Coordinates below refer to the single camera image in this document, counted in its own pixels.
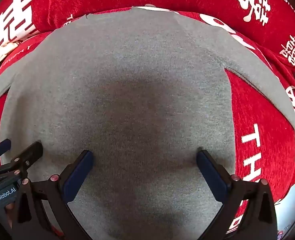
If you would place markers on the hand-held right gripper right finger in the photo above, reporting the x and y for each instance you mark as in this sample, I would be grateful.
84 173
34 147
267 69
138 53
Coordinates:
210 177

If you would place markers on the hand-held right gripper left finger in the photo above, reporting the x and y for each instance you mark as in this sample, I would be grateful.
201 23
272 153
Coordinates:
77 176

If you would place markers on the grey knit garment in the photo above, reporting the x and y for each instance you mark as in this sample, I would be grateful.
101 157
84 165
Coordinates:
137 80

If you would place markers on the person's left hand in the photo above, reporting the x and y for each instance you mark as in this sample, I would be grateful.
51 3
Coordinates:
9 207

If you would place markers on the pale printed sheet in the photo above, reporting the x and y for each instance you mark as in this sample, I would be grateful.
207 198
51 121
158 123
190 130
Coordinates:
287 212

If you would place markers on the cream cloth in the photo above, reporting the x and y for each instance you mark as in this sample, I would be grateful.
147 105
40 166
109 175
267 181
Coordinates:
2 52

